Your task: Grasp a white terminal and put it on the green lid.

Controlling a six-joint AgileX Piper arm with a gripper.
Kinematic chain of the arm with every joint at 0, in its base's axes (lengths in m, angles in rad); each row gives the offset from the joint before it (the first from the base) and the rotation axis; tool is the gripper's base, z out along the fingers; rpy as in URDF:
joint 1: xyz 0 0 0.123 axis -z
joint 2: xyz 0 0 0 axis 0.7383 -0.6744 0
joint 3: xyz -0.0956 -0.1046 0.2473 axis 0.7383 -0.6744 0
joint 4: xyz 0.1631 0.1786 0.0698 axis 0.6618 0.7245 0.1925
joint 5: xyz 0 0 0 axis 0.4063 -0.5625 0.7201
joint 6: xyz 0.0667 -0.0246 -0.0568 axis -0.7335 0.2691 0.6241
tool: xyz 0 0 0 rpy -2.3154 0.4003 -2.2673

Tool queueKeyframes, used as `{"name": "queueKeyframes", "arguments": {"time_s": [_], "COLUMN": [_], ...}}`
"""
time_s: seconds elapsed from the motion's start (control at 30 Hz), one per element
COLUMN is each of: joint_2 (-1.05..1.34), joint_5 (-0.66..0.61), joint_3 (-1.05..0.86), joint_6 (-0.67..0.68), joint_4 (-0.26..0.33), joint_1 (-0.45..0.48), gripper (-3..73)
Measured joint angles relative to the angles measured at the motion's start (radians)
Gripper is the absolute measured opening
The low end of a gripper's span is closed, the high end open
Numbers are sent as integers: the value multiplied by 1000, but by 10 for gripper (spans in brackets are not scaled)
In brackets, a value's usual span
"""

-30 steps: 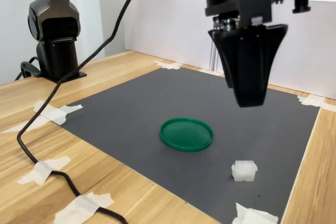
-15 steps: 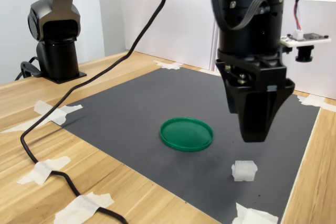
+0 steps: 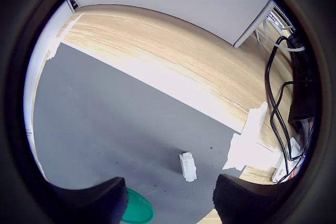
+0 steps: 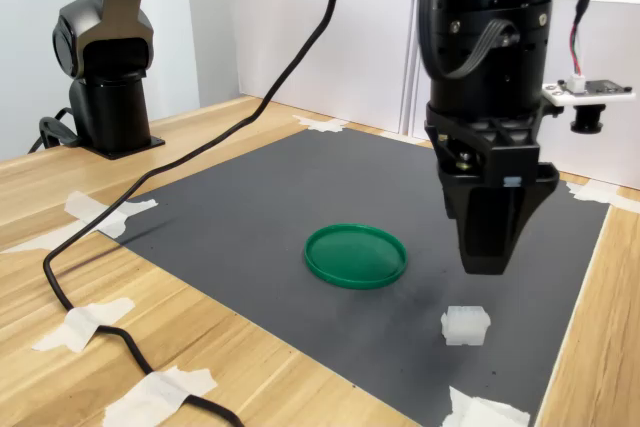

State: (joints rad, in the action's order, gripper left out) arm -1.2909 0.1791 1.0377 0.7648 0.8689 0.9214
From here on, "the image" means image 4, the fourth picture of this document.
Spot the small white plastic terminal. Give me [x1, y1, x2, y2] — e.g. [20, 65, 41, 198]
[439, 305, 492, 348]

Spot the round green lid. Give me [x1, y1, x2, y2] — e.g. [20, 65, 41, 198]
[303, 223, 409, 291]

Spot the white masking tape piece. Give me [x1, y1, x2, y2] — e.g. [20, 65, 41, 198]
[101, 365, 219, 427]
[565, 179, 640, 214]
[441, 385, 532, 427]
[64, 190, 160, 241]
[291, 114, 352, 135]
[31, 296, 137, 355]

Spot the white partition panel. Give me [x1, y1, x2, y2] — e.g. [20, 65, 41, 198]
[409, 0, 640, 192]
[224, 0, 419, 136]

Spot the dark grey mat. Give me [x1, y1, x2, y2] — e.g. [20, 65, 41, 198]
[97, 125, 614, 427]

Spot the white camera box with circuit board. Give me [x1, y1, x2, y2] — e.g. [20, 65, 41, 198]
[541, 74, 638, 136]

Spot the black base cable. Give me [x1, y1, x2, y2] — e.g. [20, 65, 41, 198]
[26, 105, 81, 155]

